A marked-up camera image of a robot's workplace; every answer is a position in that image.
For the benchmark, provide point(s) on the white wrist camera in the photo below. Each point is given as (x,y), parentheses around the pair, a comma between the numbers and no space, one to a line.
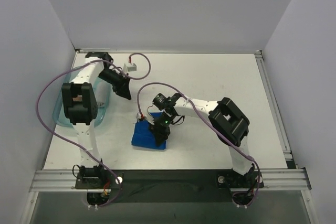
(139,117)
(129,67)

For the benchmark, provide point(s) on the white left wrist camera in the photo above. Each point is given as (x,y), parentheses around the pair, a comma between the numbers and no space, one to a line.
(129,67)

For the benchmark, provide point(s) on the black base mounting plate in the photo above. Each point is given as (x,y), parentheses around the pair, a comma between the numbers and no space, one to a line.
(170,186)

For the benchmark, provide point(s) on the translucent blue plastic tray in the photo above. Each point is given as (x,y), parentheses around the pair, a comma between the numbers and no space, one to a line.
(102,92)

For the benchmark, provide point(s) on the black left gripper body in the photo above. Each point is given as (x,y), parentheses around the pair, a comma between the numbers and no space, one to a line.
(119,84)

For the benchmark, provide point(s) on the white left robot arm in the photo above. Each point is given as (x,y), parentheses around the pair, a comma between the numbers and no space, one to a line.
(81,108)

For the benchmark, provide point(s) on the front aluminium frame rail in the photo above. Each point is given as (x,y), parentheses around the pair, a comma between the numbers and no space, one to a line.
(269,179)

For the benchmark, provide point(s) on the blue microfibre towel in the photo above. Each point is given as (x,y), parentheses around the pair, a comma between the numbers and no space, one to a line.
(144,137)

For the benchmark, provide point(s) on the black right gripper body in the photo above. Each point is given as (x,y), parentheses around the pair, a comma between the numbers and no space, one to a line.
(159,129)

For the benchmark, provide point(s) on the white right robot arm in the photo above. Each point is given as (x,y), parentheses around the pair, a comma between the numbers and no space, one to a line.
(224,117)

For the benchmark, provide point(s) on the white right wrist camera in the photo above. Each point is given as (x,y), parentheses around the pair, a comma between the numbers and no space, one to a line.
(139,117)

